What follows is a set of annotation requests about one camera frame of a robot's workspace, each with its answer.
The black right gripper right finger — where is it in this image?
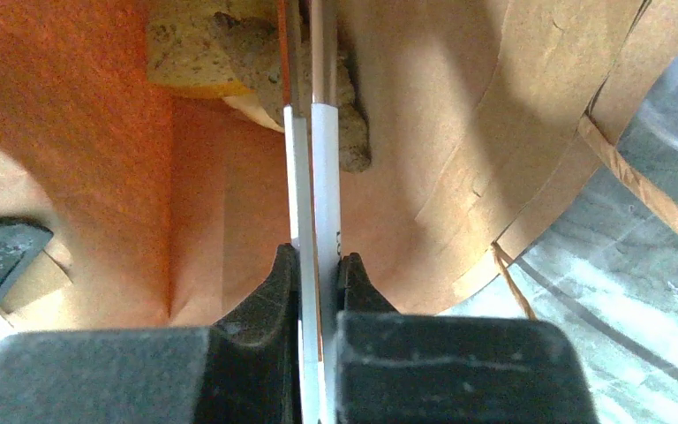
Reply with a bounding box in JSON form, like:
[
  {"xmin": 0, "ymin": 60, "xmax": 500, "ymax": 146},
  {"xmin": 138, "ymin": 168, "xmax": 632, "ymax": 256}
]
[{"xmin": 336, "ymin": 253, "xmax": 598, "ymax": 423}]

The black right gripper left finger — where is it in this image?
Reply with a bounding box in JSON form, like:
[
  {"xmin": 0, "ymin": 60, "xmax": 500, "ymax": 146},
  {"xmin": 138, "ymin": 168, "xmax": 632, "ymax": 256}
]
[{"xmin": 0, "ymin": 245, "xmax": 302, "ymax": 423}]

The red paper bag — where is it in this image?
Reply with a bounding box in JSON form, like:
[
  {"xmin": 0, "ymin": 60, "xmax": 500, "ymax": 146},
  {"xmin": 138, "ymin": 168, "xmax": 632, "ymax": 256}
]
[{"xmin": 0, "ymin": 1, "xmax": 678, "ymax": 330}]

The sliced fake bread piece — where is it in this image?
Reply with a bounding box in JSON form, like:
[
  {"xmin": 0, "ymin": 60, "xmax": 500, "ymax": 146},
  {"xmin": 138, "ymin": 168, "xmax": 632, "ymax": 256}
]
[{"xmin": 146, "ymin": 1, "xmax": 283, "ymax": 133}]

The brown fake bread roll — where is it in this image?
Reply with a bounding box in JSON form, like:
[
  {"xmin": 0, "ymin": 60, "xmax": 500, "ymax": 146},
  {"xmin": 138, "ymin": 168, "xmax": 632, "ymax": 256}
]
[{"xmin": 209, "ymin": 12, "xmax": 372, "ymax": 173}]

